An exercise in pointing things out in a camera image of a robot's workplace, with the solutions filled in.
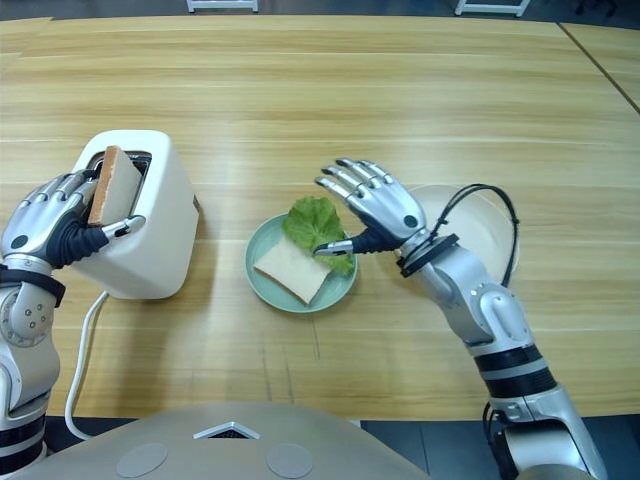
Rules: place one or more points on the cream toaster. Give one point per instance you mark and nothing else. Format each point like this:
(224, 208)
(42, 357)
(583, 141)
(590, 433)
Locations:
(150, 225)

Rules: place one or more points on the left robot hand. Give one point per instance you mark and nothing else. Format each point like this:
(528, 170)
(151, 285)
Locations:
(37, 220)

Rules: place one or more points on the robot body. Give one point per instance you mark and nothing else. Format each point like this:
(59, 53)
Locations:
(240, 445)

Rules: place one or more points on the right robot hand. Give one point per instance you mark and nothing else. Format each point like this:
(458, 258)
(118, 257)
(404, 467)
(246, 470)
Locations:
(387, 207)

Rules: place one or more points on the green plate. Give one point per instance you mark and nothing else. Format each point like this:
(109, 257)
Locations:
(300, 295)

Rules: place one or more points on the bread slice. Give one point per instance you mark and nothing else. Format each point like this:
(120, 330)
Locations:
(292, 270)
(114, 187)

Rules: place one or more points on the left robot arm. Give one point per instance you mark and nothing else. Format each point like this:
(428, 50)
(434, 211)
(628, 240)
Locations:
(22, 350)

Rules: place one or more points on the white chair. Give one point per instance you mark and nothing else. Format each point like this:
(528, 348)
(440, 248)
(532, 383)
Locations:
(492, 6)
(222, 5)

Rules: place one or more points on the cream plate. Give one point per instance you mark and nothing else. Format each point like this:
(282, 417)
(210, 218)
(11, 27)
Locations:
(480, 235)

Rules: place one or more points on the green lettuce leaf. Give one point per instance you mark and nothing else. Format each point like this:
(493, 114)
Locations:
(315, 227)

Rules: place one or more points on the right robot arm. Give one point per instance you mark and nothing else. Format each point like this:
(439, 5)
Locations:
(500, 345)

